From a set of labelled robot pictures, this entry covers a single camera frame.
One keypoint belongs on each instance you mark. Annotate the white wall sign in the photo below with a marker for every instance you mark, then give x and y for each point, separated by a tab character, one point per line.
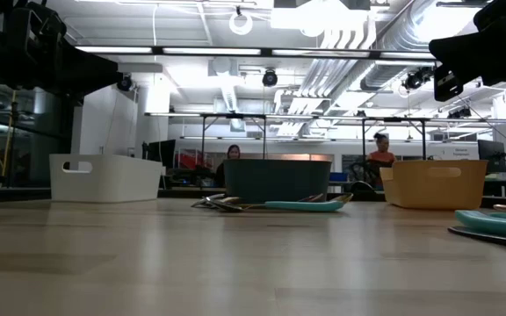
464	152

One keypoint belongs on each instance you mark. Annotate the yellow plastic bin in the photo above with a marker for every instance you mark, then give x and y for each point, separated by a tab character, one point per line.
437	188

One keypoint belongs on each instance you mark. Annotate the black chair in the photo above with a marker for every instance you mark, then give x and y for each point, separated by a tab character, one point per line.
362	186

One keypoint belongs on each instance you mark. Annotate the dark teal plastic bin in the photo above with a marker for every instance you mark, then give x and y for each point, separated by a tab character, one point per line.
275	180

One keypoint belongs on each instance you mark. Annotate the black workstation frame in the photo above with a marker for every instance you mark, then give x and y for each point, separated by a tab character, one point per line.
393	119
235	116

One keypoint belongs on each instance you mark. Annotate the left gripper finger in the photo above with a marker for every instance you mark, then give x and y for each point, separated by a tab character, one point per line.
90	72

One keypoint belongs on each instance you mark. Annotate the person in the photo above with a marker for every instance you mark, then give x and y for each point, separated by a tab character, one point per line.
233	153
381	155

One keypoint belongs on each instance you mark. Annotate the white plastic bin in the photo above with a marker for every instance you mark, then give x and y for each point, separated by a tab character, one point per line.
112	180

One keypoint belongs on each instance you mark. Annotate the black monitor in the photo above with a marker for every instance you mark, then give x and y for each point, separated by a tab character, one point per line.
161	153
492	155

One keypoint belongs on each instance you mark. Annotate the black rail with light strips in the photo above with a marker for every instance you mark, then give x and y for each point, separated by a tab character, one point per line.
209	51

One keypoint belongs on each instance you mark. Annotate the black ceiling spotlight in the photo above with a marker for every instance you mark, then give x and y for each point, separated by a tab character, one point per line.
415	80
269	78
459	113
124	82

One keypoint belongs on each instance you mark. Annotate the blue storage bin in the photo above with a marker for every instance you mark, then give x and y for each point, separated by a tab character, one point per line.
338	176

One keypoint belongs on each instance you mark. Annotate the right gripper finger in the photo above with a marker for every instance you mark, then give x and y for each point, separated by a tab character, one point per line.
464	52
448	83

